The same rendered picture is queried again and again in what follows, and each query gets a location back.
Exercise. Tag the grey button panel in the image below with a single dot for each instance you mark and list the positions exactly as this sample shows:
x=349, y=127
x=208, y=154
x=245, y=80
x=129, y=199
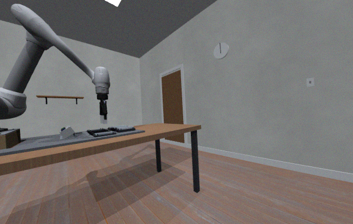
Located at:
x=66, y=133

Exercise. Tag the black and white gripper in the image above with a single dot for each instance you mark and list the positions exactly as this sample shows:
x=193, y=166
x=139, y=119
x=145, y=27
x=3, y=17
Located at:
x=103, y=107

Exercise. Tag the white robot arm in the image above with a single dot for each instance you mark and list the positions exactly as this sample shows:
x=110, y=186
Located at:
x=39, y=37

